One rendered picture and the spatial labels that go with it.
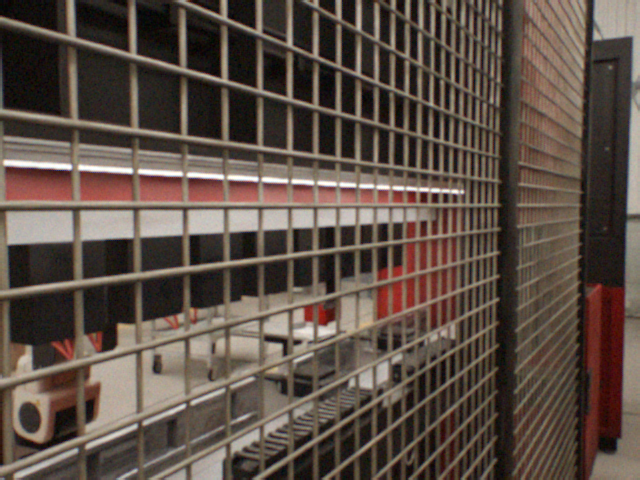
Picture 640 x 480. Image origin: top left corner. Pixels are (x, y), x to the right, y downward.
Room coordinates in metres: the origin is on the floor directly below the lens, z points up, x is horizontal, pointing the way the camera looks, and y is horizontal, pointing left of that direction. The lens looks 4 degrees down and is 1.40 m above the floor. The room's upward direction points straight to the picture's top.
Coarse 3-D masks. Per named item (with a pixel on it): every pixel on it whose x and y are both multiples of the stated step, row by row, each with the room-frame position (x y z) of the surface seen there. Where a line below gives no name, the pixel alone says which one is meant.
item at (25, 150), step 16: (16, 144) 0.74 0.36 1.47; (32, 144) 0.76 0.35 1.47; (48, 144) 0.77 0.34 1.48; (64, 144) 0.79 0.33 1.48; (80, 144) 0.81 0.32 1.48; (16, 160) 0.74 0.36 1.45; (32, 160) 0.75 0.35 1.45; (48, 160) 0.77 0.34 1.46; (64, 160) 0.79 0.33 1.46; (80, 160) 0.81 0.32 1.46; (96, 160) 0.84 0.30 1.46; (112, 160) 0.86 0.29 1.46; (128, 160) 0.89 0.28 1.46; (144, 160) 0.91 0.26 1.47; (160, 160) 0.94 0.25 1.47; (176, 160) 0.97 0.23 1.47; (192, 160) 1.00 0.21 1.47; (208, 160) 1.03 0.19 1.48; (240, 176) 1.11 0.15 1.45; (256, 176) 1.15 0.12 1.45; (272, 176) 1.20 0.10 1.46; (304, 176) 1.30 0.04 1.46; (320, 176) 1.36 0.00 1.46; (352, 176) 1.50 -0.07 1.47; (368, 176) 1.57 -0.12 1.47; (384, 176) 1.66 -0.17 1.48
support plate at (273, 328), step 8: (248, 328) 1.98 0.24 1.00; (256, 328) 1.98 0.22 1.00; (264, 328) 1.99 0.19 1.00; (272, 328) 1.98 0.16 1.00; (280, 328) 1.98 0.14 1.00; (320, 328) 1.99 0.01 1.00; (328, 328) 1.98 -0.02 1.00; (280, 336) 1.89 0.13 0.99; (296, 336) 1.86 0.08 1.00; (304, 336) 1.86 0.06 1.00; (312, 336) 1.85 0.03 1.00
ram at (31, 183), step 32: (32, 192) 0.98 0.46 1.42; (64, 192) 1.03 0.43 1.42; (96, 192) 1.09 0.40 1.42; (128, 192) 1.15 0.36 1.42; (160, 192) 1.22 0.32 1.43; (192, 192) 1.30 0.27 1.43; (256, 192) 1.50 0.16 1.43; (320, 192) 1.77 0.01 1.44; (352, 192) 1.94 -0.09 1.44; (384, 192) 2.15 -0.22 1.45; (32, 224) 0.98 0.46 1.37; (64, 224) 1.03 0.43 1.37; (96, 224) 1.08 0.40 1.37; (128, 224) 1.15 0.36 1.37; (160, 224) 1.22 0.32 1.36; (192, 224) 1.30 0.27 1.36; (256, 224) 1.50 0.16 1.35; (320, 224) 1.77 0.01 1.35; (352, 224) 1.94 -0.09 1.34
